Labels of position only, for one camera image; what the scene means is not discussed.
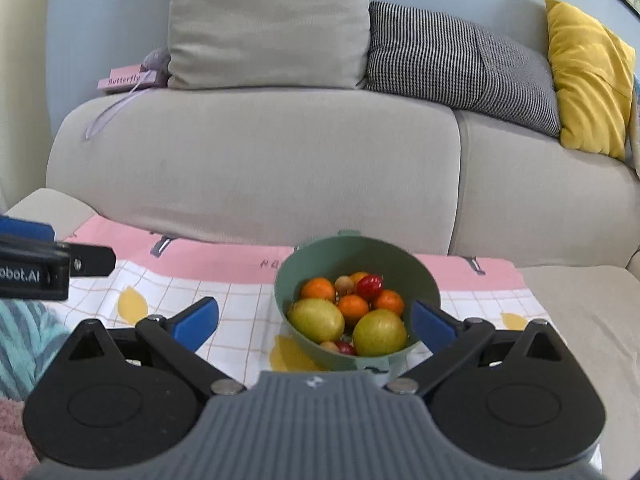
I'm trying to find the pink butterfly book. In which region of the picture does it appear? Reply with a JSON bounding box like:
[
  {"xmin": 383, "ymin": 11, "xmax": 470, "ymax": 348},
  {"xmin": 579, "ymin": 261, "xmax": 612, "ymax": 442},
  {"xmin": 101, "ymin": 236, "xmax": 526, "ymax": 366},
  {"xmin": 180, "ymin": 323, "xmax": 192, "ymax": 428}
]
[{"xmin": 96, "ymin": 64, "xmax": 158, "ymax": 91}]

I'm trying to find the beige cushion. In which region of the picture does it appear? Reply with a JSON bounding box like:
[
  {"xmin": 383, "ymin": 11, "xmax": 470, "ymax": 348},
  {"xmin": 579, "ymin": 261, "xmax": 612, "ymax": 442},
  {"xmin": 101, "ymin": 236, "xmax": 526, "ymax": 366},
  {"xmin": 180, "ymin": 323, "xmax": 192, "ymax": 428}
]
[{"xmin": 168, "ymin": 0, "xmax": 370, "ymax": 90}]

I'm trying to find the small tan fruit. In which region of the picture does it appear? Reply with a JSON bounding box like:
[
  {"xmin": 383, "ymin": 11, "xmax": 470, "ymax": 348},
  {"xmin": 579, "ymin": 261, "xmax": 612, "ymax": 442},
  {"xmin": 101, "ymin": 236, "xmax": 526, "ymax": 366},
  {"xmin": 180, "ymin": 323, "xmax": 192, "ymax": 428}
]
[{"xmin": 320, "ymin": 341, "xmax": 340, "ymax": 353}]

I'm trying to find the orange mandarin back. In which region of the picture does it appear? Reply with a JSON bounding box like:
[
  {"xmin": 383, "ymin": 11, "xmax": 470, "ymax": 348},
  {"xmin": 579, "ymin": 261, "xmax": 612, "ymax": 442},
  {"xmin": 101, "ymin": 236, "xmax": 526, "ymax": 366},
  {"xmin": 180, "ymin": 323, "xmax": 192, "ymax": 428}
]
[{"xmin": 337, "ymin": 294, "xmax": 370, "ymax": 326}]

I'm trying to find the red cherry tomato fruit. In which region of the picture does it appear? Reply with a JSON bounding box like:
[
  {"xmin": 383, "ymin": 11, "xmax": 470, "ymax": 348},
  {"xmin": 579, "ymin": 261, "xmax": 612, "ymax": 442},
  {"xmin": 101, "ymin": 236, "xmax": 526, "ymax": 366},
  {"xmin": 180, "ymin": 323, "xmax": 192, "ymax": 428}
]
[{"xmin": 356, "ymin": 274, "xmax": 384, "ymax": 302}]

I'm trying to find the beige sofa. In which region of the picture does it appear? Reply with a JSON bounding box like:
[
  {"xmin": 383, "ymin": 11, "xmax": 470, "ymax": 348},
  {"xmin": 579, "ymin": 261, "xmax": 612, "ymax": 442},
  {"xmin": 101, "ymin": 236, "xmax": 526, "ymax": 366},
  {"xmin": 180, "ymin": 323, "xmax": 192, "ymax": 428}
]
[{"xmin": 10, "ymin": 90, "xmax": 639, "ymax": 479}]

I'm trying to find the green colander bowl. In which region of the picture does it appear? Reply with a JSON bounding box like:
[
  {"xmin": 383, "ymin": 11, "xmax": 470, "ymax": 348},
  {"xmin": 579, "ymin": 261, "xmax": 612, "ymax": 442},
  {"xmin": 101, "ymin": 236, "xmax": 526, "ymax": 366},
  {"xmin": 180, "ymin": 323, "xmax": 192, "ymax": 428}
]
[{"xmin": 274, "ymin": 232, "xmax": 440, "ymax": 377}]

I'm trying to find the small red fruit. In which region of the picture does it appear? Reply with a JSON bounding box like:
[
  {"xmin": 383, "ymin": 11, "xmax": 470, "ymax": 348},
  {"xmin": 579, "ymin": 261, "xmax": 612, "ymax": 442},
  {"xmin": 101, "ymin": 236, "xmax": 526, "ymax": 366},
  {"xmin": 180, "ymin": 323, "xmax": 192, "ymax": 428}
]
[{"xmin": 335, "ymin": 340, "xmax": 357, "ymax": 356}]

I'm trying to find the small beige round fruit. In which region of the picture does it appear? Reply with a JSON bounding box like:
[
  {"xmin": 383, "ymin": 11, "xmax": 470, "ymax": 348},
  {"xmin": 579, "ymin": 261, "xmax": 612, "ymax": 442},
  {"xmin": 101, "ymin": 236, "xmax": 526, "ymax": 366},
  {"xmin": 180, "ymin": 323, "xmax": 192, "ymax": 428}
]
[{"xmin": 334, "ymin": 275, "xmax": 355, "ymax": 297}]

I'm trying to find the orange mandarin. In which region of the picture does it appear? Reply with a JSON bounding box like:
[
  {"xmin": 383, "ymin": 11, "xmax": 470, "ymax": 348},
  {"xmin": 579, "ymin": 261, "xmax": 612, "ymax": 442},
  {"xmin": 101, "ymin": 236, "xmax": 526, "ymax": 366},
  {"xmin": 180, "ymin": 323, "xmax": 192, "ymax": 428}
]
[
  {"xmin": 299, "ymin": 276, "xmax": 336, "ymax": 302},
  {"xmin": 372, "ymin": 289, "xmax": 406, "ymax": 318},
  {"xmin": 337, "ymin": 294, "xmax": 370, "ymax": 326},
  {"xmin": 349, "ymin": 271, "xmax": 369, "ymax": 285}
]

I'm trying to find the black white houndstooth cushion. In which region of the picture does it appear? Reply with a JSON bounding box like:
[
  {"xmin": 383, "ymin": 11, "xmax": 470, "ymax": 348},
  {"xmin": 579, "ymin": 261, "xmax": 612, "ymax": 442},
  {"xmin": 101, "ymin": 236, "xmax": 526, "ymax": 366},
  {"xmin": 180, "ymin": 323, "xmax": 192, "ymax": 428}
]
[{"xmin": 366, "ymin": 1, "xmax": 561, "ymax": 138}]

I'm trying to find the teal striped cloth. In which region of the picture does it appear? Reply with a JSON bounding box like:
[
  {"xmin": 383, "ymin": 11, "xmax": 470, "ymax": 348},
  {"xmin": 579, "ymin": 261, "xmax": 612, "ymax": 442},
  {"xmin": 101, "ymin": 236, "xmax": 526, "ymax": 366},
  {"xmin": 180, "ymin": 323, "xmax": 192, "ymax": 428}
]
[{"xmin": 0, "ymin": 299, "xmax": 70, "ymax": 402}]

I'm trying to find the pink checked lemon cloth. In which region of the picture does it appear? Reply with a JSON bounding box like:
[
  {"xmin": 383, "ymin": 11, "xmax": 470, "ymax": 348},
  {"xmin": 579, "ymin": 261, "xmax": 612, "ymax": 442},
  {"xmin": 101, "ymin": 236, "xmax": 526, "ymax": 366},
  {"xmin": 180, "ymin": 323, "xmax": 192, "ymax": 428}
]
[{"xmin": 51, "ymin": 216, "xmax": 548, "ymax": 385}]

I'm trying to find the yellow-green pear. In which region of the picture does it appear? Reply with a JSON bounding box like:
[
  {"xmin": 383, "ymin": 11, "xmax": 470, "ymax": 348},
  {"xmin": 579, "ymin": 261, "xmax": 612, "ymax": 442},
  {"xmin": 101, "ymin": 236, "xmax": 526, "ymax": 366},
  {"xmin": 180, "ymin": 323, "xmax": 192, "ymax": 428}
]
[{"xmin": 352, "ymin": 310, "xmax": 408, "ymax": 358}]

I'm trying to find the purple plush pouch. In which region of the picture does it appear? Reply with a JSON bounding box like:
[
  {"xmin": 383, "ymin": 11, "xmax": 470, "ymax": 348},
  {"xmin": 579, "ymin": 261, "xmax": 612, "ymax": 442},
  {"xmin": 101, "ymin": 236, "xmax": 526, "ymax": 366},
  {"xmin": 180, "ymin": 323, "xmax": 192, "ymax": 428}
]
[{"xmin": 141, "ymin": 48, "xmax": 171, "ymax": 74}]

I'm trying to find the yellow cushion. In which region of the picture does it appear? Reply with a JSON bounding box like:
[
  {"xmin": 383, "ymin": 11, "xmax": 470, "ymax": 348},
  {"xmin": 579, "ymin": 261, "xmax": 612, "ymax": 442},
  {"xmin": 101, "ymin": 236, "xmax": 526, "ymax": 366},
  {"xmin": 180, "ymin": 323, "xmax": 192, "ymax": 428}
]
[{"xmin": 544, "ymin": 0, "xmax": 636, "ymax": 160}]

